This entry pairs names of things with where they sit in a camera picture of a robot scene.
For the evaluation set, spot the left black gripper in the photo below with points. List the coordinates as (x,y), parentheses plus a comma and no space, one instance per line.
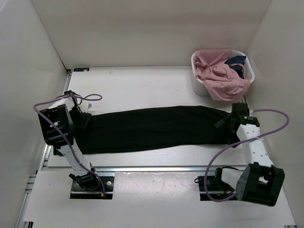
(84,123)

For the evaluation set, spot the dark blue garment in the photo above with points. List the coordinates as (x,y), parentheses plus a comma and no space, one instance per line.
(237,63)

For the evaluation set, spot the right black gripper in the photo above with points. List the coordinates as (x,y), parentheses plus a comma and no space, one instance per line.
(232,139)

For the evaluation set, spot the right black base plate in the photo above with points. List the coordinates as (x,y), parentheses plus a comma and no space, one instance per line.
(219,189)

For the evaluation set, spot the black trousers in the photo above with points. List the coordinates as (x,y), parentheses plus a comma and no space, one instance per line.
(153,128)

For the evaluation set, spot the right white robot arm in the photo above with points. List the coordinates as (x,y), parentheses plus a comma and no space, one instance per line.
(261,181)

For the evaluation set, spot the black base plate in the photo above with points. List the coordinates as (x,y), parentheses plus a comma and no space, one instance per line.
(219,189)
(95,192)

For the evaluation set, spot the aluminium frame rail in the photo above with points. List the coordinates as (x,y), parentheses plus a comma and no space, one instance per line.
(144,168)

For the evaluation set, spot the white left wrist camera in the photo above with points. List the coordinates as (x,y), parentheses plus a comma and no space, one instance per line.
(85,107)

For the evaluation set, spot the blue white label sticker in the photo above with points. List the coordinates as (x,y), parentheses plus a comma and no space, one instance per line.
(84,69)

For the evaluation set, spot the white plastic basket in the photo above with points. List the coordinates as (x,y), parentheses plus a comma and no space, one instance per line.
(198,86)

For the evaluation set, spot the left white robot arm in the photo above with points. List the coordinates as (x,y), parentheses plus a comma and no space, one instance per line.
(59,120)

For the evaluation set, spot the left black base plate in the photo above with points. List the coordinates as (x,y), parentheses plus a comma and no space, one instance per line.
(95,192)

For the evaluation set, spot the pink garment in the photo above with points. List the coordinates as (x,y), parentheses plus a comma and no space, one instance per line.
(222,83)

